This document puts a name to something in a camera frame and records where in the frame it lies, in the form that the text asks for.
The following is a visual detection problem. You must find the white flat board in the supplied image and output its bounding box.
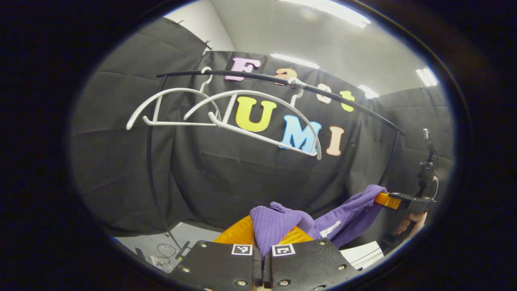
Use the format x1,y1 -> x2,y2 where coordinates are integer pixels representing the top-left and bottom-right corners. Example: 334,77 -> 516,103
339,241 -> 384,270

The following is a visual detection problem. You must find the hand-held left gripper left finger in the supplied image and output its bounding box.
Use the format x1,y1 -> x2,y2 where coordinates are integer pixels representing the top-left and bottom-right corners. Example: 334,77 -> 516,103
168,215 -> 259,291

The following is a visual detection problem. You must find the black backdrop cloth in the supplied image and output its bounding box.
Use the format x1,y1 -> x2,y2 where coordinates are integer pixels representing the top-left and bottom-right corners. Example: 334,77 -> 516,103
69,17 -> 456,247

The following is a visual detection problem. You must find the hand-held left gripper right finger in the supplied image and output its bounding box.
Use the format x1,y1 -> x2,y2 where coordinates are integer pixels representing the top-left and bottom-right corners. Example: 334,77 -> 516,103
265,226 -> 360,291

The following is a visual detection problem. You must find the clear plastic wrap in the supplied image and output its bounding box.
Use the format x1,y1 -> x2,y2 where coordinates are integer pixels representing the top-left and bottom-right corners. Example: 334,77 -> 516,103
149,255 -> 174,273

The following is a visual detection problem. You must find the thin looped cable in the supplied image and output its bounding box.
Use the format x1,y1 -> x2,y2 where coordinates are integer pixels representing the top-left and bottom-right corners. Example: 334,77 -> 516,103
156,242 -> 176,259

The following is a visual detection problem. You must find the black metal clothes rack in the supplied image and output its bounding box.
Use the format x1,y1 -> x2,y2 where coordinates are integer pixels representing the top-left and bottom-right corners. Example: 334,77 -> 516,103
146,70 -> 406,253

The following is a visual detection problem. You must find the white plastic clothes hanger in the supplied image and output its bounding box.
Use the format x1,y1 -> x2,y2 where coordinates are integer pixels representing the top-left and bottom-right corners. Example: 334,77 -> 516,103
126,67 -> 222,131
184,78 -> 322,160

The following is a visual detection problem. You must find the purple knit cardigan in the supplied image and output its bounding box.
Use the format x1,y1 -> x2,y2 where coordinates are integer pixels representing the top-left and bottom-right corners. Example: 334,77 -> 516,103
249,184 -> 388,259

